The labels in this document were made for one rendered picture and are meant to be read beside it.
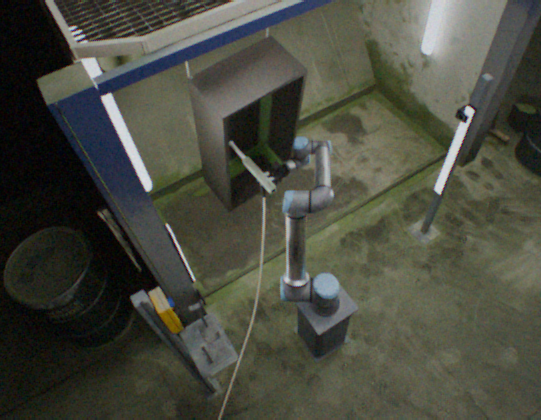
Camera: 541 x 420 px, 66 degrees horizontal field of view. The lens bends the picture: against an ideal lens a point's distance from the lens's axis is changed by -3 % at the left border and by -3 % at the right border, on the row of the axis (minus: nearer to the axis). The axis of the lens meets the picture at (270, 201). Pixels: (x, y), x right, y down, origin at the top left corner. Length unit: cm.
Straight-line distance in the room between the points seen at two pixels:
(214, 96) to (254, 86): 23
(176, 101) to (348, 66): 182
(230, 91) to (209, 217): 169
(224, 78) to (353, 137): 219
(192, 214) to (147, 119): 93
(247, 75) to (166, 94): 154
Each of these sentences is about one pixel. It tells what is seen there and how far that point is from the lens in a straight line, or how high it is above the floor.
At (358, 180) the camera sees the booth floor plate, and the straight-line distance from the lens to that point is 408.
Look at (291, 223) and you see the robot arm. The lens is 227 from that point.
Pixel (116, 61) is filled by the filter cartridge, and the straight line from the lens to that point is 345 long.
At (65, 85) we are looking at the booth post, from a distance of 172.
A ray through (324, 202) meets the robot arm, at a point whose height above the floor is 141.
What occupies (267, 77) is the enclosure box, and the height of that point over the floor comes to 165.
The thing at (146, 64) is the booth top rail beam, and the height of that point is 228.
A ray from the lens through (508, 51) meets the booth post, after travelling 365.
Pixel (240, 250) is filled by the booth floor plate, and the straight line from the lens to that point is 367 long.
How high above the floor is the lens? 322
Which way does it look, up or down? 54 degrees down
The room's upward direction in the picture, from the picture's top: 6 degrees counter-clockwise
